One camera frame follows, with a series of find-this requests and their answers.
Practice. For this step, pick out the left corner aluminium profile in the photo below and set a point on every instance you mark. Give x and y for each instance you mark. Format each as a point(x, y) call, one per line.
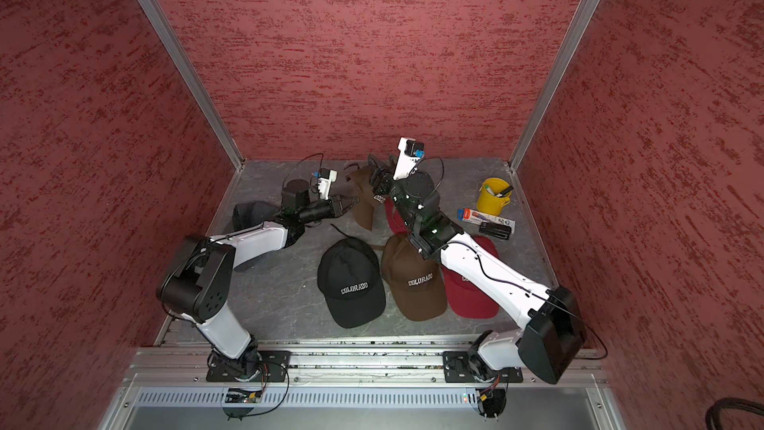
point(172, 44)

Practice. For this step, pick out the white staples box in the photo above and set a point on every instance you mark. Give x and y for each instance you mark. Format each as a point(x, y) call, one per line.
point(477, 218)

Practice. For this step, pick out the dark grey cap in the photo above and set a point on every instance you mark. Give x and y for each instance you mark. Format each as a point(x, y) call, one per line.
point(252, 214)

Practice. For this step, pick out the corner aluminium profile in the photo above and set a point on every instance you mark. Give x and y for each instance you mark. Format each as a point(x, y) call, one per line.
point(172, 44)
point(572, 38)

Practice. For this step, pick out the black cap front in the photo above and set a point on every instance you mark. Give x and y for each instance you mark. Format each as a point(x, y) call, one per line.
point(349, 278)

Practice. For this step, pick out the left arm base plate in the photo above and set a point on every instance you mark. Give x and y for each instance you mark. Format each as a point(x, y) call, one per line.
point(268, 366)

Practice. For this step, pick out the right corner aluminium profile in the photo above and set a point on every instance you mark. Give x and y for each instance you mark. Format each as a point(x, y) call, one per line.
point(572, 38)

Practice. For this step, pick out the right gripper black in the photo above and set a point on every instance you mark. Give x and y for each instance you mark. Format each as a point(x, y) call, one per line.
point(381, 175)

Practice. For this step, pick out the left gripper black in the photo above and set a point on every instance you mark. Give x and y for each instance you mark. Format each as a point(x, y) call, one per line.
point(336, 205)

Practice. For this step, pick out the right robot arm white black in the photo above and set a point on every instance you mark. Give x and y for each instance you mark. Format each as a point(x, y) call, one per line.
point(549, 331)

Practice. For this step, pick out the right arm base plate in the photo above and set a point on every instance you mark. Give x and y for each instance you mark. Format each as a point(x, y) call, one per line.
point(460, 367)

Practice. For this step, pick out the black stapler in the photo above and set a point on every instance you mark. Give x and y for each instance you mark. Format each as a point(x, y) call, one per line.
point(496, 230)

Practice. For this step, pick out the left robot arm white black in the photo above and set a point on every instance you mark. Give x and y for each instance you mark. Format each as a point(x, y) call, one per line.
point(198, 281)

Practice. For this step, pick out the dark brown cap back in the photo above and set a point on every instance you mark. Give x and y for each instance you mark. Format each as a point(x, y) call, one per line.
point(364, 211)

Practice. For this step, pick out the red cap with white logo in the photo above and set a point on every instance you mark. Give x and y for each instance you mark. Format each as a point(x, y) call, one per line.
point(465, 299)

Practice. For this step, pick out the aluminium rail frame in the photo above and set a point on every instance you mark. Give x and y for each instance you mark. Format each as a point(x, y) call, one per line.
point(428, 372)

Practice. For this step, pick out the black marker in bucket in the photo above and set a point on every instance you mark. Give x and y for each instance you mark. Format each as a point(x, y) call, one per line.
point(506, 192)

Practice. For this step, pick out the yellow plastic bucket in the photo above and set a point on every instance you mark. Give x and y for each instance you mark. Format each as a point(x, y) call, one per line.
point(487, 202)

